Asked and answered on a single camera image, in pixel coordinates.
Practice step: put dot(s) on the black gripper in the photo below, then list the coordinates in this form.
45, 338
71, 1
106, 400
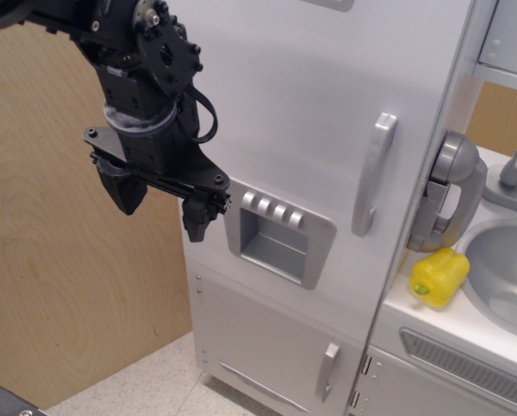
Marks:
132, 154

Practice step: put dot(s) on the silver freezer door handle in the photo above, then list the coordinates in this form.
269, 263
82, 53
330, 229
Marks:
324, 386

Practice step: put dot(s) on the silver toy sink basin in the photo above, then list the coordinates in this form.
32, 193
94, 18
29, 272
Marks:
491, 284

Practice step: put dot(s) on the grey toy telephone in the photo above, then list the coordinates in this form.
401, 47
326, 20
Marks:
451, 196

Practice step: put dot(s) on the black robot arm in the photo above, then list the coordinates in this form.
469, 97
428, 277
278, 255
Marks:
146, 65

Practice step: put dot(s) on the grey toy faucet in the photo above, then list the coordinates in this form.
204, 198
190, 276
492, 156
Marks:
501, 184

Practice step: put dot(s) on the grey oven vent panel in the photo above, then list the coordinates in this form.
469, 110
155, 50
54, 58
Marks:
467, 368

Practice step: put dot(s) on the white toy fridge door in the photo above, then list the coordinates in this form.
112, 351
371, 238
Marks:
297, 88

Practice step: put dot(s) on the silver ice dispenser panel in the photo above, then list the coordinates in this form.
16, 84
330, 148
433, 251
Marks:
282, 238

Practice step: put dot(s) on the silver fridge door handle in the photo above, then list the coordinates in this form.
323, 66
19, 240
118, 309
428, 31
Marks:
379, 145

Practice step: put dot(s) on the yellow toy bell pepper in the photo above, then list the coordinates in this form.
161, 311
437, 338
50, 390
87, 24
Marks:
435, 278

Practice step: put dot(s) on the white lower freezer door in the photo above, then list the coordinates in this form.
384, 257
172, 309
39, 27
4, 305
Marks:
264, 349

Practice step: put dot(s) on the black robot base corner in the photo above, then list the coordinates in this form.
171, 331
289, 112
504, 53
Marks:
13, 405

